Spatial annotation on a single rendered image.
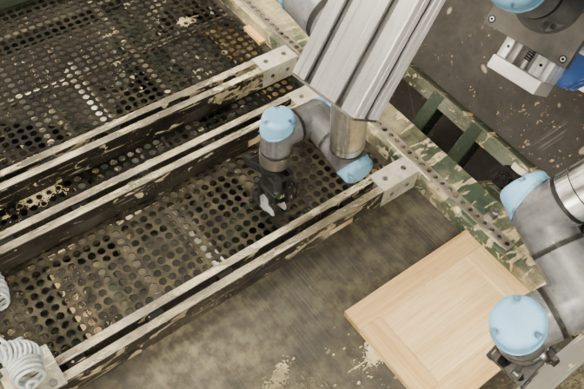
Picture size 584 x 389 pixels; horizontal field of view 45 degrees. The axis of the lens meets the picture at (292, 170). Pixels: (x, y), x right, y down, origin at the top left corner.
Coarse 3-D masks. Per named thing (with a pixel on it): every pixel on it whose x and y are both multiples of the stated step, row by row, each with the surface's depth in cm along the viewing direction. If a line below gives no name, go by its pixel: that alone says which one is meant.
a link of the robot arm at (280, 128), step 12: (276, 108) 153; (288, 108) 153; (264, 120) 151; (276, 120) 151; (288, 120) 151; (264, 132) 152; (276, 132) 150; (288, 132) 151; (300, 132) 155; (264, 144) 155; (276, 144) 153; (288, 144) 155; (264, 156) 158; (276, 156) 156; (288, 156) 158
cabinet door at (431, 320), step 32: (448, 256) 175; (480, 256) 176; (384, 288) 168; (416, 288) 168; (448, 288) 169; (480, 288) 170; (512, 288) 170; (352, 320) 162; (384, 320) 163; (416, 320) 163; (448, 320) 164; (480, 320) 165; (384, 352) 157; (416, 352) 158; (448, 352) 159; (480, 352) 159; (416, 384) 153; (448, 384) 154; (480, 384) 154
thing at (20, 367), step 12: (0, 276) 143; (0, 288) 140; (12, 348) 130; (0, 360) 131; (12, 360) 129; (24, 360) 129; (36, 360) 131; (12, 372) 129; (24, 372) 128; (36, 372) 134; (0, 384) 122; (12, 384) 129; (36, 384) 130
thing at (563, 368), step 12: (564, 348) 159; (576, 348) 159; (564, 360) 157; (576, 360) 157; (540, 372) 155; (552, 372) 155; (564, 372) 155; (528, 384) 153; (540, 384) 153; (552, 384) 153
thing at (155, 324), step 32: (352, 192) 179; (384, 192) 180; (288, 224) 171; (320, 224) 172; (256, 256) 168; (288, 256) 170; (192, 288) 158; (224, 288) 160; (128, 320) 152; (160, 320) 152; (192, 320) 160; (0, 352) 130; (96, 352) 150; (128, 352) 151; (64, 384) 138
